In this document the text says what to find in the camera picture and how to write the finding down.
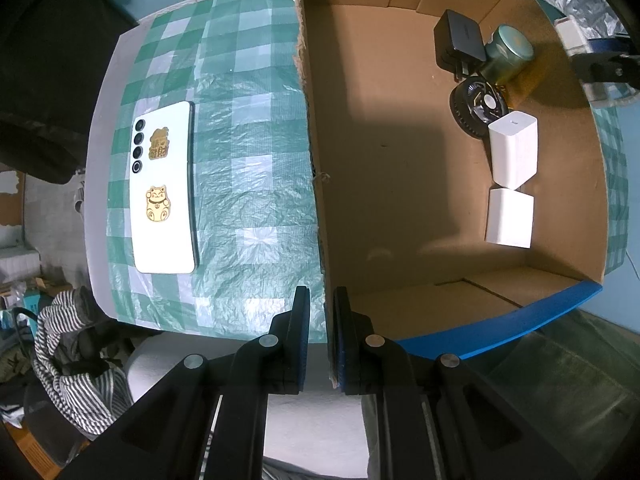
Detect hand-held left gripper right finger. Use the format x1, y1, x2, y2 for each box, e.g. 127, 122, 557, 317
332, 286, 556, 480

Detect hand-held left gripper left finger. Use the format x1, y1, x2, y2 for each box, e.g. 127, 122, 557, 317
60, 285, 311, 480

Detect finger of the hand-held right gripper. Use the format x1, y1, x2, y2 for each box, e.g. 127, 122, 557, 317
585, 34, 638, 56
572, 52, 640, 86

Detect white round plastic container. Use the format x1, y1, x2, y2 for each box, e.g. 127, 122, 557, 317
555, 16, 588, 56

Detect green round tin can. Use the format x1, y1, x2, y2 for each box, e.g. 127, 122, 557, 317
480, 24, 535, 86

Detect white cube charger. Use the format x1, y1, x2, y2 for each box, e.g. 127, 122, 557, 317
484, 187, 535, 248
487, 112, 540, 191

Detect black round mini fan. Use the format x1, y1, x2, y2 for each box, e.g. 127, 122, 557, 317
448, 76, 511, 138

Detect dark grey charger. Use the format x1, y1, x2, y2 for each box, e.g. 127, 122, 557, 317
433, 9, 487, 82

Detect cardboard box blue rim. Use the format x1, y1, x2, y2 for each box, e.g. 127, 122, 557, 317
291, 0, 613, 391

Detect white smartphone gold stickers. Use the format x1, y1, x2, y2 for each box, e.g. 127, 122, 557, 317
131, 100, 200, 275

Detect green checked tablecloth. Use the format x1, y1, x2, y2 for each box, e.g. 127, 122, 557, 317
105, 0, 632, 343

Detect person's olive trousers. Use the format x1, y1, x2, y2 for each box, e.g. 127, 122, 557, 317
470, 310, 640, 480

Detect striped cloth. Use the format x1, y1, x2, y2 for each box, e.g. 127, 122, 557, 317
32, 287, 136, 436

